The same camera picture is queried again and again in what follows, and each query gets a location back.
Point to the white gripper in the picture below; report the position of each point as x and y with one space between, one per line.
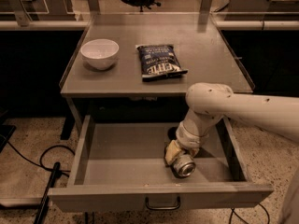
191 140

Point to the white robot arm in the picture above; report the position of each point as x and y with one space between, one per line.
208 103

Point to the grey open top drawer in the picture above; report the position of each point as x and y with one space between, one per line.
118 165

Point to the dark blue chip bag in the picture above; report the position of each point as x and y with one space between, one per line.
159 62

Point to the grey cabinet counter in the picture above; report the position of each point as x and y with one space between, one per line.
119 95

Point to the white ceramic bowl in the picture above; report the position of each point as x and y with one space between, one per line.
100 53

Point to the black floor pole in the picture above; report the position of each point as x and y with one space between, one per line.
43 206

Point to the black drawer handle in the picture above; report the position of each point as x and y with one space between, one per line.
162 205

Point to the white horizontal rail pipe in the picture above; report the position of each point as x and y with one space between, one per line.
258 25

